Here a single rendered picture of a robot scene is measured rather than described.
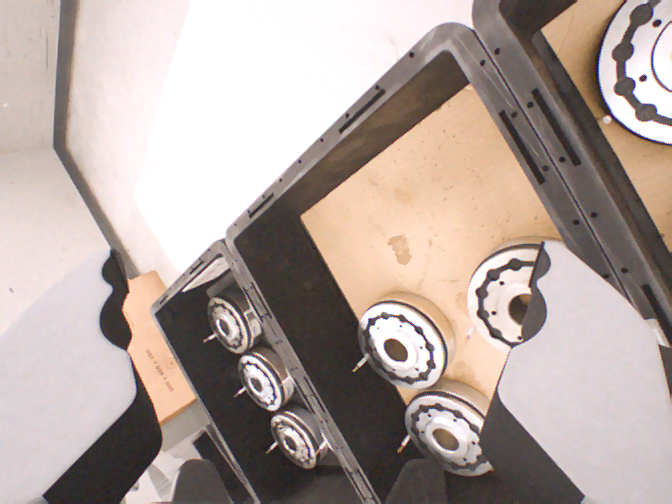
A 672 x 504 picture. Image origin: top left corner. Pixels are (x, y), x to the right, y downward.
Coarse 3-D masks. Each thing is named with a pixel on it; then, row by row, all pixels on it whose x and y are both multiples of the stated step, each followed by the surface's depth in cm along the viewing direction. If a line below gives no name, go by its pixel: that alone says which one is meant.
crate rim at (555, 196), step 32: (448, 32) 19; (416, 64) 21; (480, 64) 19; (384, 96) 22; (480, 96) 19; (512, 96) 18; (352, 128) 24; (512, 128) 20; (320, 160) 27; (544, 160) 18; (544, 192) 19; (576, 224) 18; (576, 256) 19; (256, 288) 37; (288, 352) 37; (352, 448) 37
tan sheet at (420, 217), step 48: (432, 144) 31; (480, 144) 29; (336, 192) 40; (384, 192) 36; (432, 192) 33; (480, 192) 30; (528, 192) 28; (336, 240) 42; (384, 240) 38; (432, 240) 34; (480, 240) 32; (384, 288) 40; (432, 288) 36; (480, 336) 34; (480, 384) 36
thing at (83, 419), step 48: (96, 288) 8; (48, 336) 7; (96, 336) 7; (0, 384) 6; (48, 384) 6; (96, 384) 6; (0, 432) 5; (48, 432) 5; (96, 432) 5; (144, 432) 6; (0, 480) 5; (48, 480) 5; (96, 480) 5
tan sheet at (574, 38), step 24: (600, 0) 22; (624, 0) 21; (552, 24) 24; (576, 24) 23; (600, 24) 22; (552, 48) 24; (576, 48) 23; (576, 72) 24; (600, 120) 24; (624, 144) 23; (648, 144) 23; (624, 168) 24; (648, 168) 23; (648, 192) 23
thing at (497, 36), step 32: (480, 0) 17; (480, 32) 18; (512, 32) 17; (512, 64) 18; (544, 96) 17; (544, 128) 18; (576, 160) 18; (576, 192) 18; (608, 192) 17; (608, 224) 17; (608, 256) 18; (640, 256) 17; (640, 288) 17
